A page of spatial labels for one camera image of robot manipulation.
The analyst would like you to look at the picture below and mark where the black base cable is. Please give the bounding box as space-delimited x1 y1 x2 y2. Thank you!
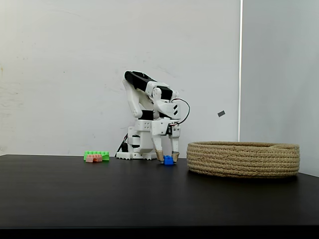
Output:
116 133 129 158

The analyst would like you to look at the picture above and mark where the woven rope basket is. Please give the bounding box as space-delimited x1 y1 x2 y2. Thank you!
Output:
186 141 301 179

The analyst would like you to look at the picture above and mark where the green lego block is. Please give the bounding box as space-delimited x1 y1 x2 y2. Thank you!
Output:
84 150 111 162

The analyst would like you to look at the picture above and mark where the pink lego block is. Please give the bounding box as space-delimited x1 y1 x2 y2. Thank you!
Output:
85 154 103 163

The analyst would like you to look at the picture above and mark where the red black gripper cable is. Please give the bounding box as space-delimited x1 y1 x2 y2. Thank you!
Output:
170 99 191 125

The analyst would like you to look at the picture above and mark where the white vertical corner strip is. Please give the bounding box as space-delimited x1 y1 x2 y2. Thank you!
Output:
238 0 244 142

